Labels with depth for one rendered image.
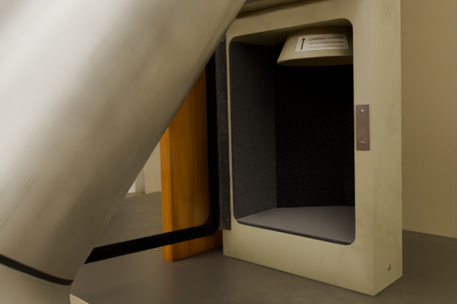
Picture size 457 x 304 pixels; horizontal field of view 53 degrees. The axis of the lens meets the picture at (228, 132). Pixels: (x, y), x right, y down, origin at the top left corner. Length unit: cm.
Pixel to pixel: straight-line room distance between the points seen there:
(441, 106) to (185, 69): 100
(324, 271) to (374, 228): 12
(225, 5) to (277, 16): 65
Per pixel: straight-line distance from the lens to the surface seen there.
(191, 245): 95
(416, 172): 116
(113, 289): 82
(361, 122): 72
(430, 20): 115
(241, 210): 91
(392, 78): 79
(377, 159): 73
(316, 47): 80
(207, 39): 16
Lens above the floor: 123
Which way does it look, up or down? 3 degrees down
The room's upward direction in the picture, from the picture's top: 2 degrees counter-clockwise
